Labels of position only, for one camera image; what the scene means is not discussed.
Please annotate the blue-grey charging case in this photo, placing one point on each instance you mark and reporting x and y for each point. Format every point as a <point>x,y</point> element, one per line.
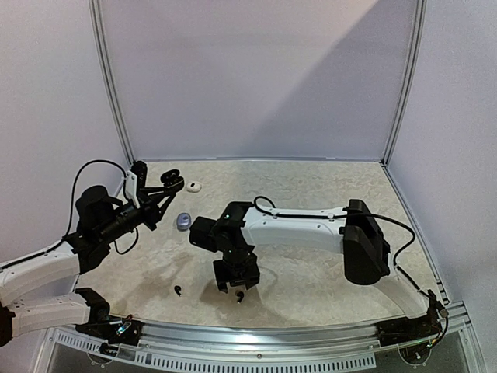
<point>183,222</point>

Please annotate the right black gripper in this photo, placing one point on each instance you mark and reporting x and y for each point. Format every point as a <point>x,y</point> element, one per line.
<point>237,272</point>

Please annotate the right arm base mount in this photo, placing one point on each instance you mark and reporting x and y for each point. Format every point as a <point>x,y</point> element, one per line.
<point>430,327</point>

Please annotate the black charging case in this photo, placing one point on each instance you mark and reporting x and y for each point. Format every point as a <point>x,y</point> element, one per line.
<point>172,181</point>

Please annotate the aluminium front rail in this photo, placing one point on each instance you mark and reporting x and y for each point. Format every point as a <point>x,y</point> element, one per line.
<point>168,347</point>

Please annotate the right aluminium frame post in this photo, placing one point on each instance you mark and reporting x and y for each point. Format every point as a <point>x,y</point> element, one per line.
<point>407,80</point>

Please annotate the aluminium frame post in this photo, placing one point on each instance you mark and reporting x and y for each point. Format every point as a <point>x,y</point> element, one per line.
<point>407,80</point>
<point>96,16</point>

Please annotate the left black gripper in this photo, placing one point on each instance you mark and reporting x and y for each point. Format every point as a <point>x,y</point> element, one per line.
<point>149,204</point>

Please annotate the left aluminium frame post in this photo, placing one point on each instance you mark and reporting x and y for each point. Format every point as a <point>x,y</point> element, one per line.
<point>96,16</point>

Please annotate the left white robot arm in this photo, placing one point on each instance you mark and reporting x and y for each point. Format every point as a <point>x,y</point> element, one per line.
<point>102,220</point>

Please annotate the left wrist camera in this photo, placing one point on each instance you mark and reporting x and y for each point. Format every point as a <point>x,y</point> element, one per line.
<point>130,188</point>

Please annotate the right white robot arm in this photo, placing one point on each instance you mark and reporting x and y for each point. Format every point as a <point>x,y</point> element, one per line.
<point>351,231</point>

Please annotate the white earbud charging case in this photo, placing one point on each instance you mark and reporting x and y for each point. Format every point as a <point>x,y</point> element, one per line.
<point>194,187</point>

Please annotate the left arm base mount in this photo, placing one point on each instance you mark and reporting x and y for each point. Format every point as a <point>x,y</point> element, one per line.
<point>114,330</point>

